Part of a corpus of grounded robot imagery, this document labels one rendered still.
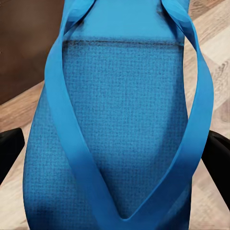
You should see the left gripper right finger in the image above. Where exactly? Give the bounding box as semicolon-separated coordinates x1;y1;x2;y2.
201;131;230;210

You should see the sandal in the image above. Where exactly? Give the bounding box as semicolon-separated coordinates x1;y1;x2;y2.
23;0;214;230

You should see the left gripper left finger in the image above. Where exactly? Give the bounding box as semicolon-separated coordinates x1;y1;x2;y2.
0;127;25;185

